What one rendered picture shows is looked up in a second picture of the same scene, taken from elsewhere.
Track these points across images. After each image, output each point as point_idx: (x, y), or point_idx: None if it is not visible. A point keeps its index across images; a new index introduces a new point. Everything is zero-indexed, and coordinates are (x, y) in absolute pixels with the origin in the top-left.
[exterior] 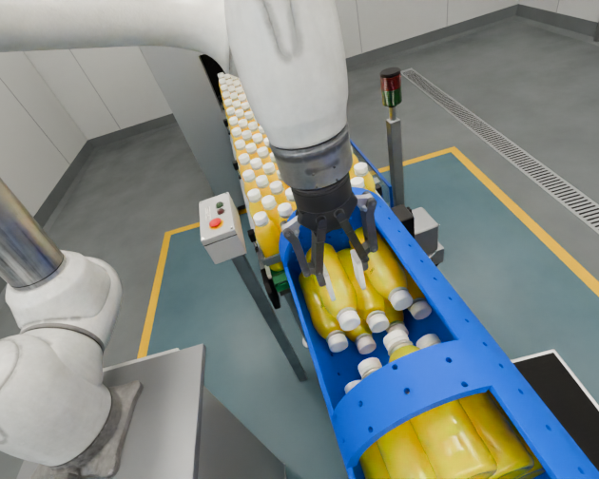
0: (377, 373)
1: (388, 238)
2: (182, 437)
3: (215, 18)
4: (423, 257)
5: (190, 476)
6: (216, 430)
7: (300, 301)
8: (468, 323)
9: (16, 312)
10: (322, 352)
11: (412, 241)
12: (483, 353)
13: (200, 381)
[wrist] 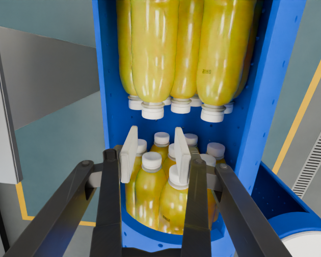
0: (145, 238)
1: (259, 90)
2: None
3: None
4: (271, 119)
5: (8, 147)
6: (41, 62)
7: (111, 39)
8: None
9: None
10: (122, 101)
11: (281, 85)
12: (231, 240)
13: None
